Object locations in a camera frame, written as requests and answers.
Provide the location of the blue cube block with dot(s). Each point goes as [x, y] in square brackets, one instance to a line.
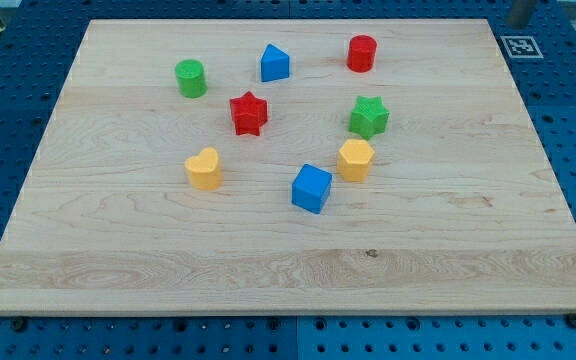
[311, 188]

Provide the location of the yellow hexagon block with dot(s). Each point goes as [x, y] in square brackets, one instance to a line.
[354, 160]

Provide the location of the red star block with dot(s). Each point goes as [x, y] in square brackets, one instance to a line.
[249, 114]

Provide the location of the yellow heart block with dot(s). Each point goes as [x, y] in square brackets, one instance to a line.
[203, 170]

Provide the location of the light wooden board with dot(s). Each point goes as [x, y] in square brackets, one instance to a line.
[460, 214]

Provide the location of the green star block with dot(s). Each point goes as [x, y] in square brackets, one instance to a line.
[368, 117]

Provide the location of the blue triangular prism block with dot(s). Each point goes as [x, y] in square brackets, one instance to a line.
[274, 64]

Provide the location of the green cylinder block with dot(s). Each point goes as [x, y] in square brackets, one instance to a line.
[190, 77]

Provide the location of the red cylinder block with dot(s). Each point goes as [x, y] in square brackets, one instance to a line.
[361, 53]

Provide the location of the white fiducial marker tag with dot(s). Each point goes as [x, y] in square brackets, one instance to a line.
[521, 47]

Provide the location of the black left stop bolt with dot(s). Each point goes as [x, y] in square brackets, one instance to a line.
[19, 324]

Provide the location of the black stop bolt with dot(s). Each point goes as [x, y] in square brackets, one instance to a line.
[570, 320]
[19, 324]

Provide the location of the black right stop bolt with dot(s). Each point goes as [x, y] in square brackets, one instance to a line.
[570, 320]

